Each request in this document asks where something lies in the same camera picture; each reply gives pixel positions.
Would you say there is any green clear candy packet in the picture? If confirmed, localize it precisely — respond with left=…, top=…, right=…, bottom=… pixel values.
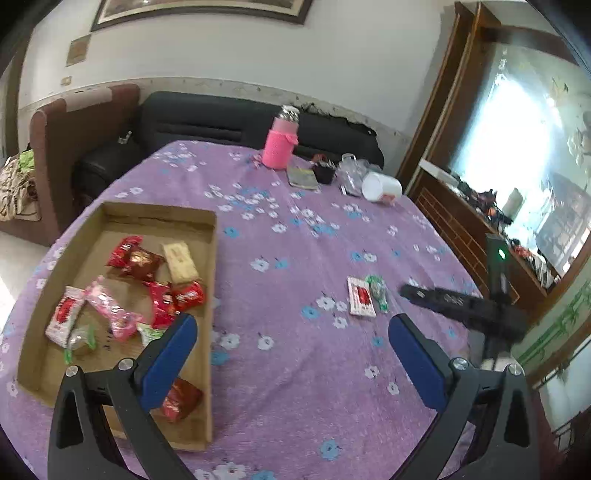
left=365, top=275, right=390, bottom=314

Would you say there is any white green snack packet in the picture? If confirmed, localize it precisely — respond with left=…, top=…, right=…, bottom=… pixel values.
left=136, top=322, right=166, bottom=347

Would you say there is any pink snack packet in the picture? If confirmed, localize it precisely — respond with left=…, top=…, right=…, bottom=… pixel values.
left=84, top=275, right=143, bottom=342

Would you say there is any white red snack packet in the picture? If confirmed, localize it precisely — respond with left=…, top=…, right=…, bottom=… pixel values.
left=45, top=286, right=85, bottom=348

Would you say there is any red small snack packet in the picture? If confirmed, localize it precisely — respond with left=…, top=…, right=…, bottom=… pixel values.
left=171, top=281, right=206, bottom=312

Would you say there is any dark red brown snack packet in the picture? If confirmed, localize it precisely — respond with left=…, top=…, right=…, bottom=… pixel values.
left=120, top=246, right=165, bottom=282

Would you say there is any bright red snack packet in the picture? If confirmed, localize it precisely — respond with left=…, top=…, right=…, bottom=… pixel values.
left=106, top=235, right=143, bottom=269

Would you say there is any beige cracker packet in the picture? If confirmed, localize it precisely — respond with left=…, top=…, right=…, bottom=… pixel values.
left=162, top=241, right=199, bottom=284

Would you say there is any shallow cardboard box tray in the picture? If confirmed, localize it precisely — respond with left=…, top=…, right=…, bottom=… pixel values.
left=16, top=202, right=217, bottom=451

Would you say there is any white cup lying down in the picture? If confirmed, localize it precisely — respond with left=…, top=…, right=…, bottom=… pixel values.
left=362, top=172, right=403, bottom=204

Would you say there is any wooden window cabinet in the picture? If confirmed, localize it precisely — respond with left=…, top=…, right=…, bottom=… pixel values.
left=398, top=1, right=590, bottom=323

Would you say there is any purple floral tablecloth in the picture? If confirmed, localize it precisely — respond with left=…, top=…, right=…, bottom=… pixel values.
left=0, top=138, right=491, bottom=480

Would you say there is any clear plastic bag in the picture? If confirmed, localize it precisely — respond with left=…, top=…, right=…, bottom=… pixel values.
left=335, top=153, right=372, bottom=197

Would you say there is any black small pouch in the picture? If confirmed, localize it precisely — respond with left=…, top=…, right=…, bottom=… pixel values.
left=311, top=154, right=337, bottom=185

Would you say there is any patterned cloth pile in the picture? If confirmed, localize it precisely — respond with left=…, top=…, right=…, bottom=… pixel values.
left=1, top=149, right=41, bottom=222

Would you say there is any pink sleeved water bottle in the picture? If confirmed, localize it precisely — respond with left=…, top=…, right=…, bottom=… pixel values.
left=262, top=105, right=300, bottom=170

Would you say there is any brown armchair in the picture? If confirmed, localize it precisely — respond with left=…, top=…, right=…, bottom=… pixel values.
left=29, top=83, right=140, bottom=246

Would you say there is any black sofa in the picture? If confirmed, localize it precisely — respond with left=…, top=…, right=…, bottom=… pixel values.
left=71, top=91, right=385, bottom=209

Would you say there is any framed wall painting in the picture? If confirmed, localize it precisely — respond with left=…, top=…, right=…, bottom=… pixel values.
left=91, top=0, right=314, bottom=32

